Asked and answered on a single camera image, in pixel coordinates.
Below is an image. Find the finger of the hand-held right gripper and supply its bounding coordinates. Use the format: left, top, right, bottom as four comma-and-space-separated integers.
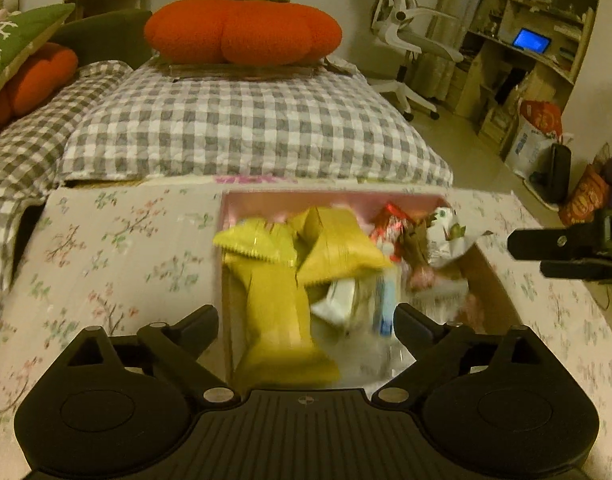
540, 259, 612, 282
507, 226, 609, 262

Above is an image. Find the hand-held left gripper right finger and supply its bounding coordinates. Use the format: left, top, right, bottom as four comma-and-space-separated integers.
370, 302, 553, 407

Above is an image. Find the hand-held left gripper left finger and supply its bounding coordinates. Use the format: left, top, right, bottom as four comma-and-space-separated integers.
61, 304, 235, 407

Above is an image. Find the blue and white snack packet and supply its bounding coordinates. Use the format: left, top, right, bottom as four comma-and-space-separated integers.
372, 269, 396, 337

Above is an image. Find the pink cardboard box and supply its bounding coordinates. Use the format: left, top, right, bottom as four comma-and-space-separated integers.
218, 186, 526, 392

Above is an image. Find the yellow snack packet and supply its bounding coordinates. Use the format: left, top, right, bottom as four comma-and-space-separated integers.
290, 206, 394, 287
212, 219, 298, 266
222, 252, 341, 397

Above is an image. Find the brown gold snack wrapper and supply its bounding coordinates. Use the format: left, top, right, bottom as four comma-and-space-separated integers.
400, 217, 438, 267

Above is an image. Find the white and red snack packet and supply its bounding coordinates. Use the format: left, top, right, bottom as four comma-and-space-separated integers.
428, 206, 494, 270

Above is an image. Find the red shiny snack packet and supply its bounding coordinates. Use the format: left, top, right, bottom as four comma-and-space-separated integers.
369, 203, 418, 262

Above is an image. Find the orange printed bag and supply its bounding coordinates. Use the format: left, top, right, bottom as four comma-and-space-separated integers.
557, 164, 612, 227

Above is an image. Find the pink wrapped snack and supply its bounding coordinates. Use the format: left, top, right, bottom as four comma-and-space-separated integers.
408, 264, 439, 292

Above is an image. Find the black upright device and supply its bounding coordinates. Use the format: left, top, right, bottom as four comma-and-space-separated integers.
530, 143, 573, 204

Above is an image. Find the white and red bag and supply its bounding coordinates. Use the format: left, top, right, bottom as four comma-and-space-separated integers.
502, 100, 565, 179

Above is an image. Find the wooden shelf desk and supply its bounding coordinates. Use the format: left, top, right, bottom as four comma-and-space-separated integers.
445, 0, 598, 157

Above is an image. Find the grey checked pillow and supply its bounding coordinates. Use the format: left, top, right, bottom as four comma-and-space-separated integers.
57, 57, 455, 187

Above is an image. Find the tablet with blue screen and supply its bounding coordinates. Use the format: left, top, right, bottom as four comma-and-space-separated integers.
512, 28, 553, 55

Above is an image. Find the grey checked blanket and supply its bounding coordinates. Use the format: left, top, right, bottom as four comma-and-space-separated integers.
0, 60, 133, 338

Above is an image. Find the white office chair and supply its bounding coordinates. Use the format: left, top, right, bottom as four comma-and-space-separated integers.
370, 0, 465, 122

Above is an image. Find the flat board under cushion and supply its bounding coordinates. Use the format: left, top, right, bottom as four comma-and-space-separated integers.
157, 57, 328, 82

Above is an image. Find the small orange pumpkin cushion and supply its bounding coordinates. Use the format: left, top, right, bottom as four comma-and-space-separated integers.
0, 42, 80, 135

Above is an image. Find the large orange pumpkin cushion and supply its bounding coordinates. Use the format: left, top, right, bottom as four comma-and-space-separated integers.
144, 0, 343, 67

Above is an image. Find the dark green headboard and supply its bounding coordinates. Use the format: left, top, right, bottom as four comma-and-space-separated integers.
50, 9, 153, 69

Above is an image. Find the green snowflake pillow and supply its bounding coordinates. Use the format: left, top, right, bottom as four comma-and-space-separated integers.
0, 3, 77, 113

